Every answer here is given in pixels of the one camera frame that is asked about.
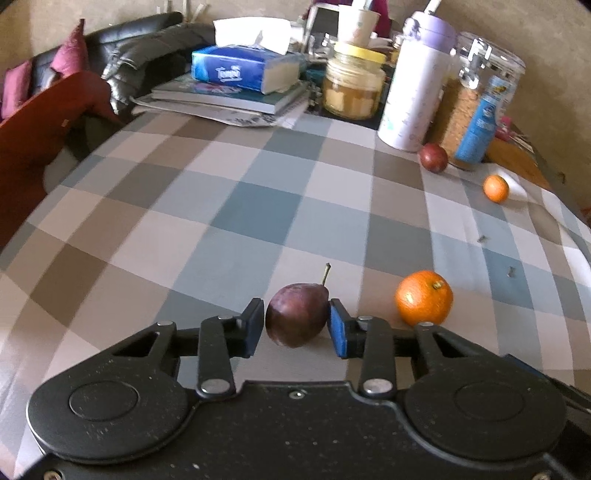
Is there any purple plum with stem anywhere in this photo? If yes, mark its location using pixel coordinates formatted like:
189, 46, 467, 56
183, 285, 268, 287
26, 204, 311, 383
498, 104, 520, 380
266, 263, 332, 348

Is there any middle orange mandarin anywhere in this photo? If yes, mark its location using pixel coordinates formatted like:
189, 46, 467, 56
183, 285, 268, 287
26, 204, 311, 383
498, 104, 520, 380
394, 271, 454, 326

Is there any checkered tablecloth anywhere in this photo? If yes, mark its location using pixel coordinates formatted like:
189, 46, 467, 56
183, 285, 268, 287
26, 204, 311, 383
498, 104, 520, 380
1, 113, 590, 477

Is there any far dark plum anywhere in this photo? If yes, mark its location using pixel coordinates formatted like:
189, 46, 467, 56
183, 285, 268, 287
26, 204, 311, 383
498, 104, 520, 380
419, 143, 449, 174

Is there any far small mandarin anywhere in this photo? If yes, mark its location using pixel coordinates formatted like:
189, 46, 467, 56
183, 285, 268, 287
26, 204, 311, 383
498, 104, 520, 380
483, 175, 510, 204

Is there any wooden cutting board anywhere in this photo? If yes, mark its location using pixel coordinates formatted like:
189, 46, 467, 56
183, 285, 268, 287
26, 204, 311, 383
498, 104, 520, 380
485, 138, 552, 191

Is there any pink pencil case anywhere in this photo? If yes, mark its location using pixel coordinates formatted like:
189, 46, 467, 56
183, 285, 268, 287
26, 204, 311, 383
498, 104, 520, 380
495, 116, 514, 143

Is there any stack of books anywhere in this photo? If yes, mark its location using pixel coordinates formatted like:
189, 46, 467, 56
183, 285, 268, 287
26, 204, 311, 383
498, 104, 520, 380
133, 74, 308, 128

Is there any yellow lid glass jar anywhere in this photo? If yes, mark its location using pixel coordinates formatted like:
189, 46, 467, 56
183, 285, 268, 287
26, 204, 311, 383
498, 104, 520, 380
322, 42, 386, 120

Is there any clear cereal jar blue label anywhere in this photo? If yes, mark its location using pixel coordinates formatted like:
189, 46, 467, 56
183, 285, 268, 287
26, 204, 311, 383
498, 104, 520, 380
427, 32, 526, 170

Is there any blue Tempo tissue box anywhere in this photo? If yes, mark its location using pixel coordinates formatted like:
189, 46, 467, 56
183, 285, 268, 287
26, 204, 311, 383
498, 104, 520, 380
191, 46, 301, 94

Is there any red jacket on chair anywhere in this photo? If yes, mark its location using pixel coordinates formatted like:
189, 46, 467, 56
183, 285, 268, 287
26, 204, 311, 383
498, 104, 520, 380
0, 71, 121, 246

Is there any grey puffer jacket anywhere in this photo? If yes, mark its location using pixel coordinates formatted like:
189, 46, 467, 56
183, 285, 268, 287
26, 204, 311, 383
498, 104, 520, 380
101, 23, 214, 118

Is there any white lilac thermos bottle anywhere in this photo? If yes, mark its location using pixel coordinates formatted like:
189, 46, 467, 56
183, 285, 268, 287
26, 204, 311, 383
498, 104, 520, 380
378, 11, 457, 152

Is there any magenta cushion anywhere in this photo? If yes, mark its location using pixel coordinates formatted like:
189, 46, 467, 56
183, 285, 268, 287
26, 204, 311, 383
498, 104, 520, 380
1, 60, 32, 120
51, 18, 89, 77

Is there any black leather sofa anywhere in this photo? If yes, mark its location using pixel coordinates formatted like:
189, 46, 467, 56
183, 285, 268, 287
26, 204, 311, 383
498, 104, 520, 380
29, 11, 183, 96

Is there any white paper cup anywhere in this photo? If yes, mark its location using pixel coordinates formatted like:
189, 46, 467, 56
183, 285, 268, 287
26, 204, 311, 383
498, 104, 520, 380
338, 5, 380, 48

